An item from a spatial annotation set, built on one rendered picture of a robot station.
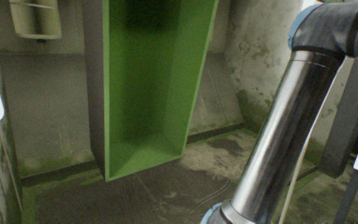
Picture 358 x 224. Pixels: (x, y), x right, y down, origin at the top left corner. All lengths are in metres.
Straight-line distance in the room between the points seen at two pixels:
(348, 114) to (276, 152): 2.10
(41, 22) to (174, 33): 1.11
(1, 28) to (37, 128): 0.91
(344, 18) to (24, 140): 2.26
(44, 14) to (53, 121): 0.91
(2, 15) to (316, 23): 2.37
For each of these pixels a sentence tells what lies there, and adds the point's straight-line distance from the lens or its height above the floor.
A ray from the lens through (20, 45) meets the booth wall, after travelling 2.55.
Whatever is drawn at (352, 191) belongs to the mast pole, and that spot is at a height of 0.44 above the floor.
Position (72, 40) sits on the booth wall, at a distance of 2.57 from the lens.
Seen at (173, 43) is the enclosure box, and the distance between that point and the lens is 1.61.
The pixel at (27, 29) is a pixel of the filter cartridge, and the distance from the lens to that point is 2.20.
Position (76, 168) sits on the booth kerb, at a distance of 2.32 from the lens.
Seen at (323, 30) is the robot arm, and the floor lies 1.39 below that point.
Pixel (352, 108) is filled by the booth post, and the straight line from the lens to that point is 2.62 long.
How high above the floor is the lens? 1.37
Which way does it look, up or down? 21 degrees down
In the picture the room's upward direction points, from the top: 3 degrees clockwise
